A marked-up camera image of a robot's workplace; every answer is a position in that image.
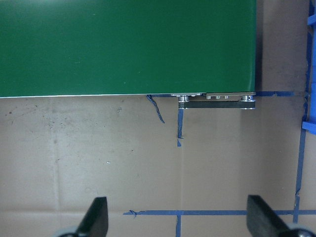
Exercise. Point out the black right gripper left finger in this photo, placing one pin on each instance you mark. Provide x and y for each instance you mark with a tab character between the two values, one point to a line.
95	222

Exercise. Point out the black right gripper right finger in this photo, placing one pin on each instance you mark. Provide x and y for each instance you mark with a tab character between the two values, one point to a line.
261	220

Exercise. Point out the blue right plastic bin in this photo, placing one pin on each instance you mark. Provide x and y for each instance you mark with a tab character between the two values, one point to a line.
310	123

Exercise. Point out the green conveyor belt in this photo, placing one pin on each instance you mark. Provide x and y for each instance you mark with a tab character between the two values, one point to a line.
130	47

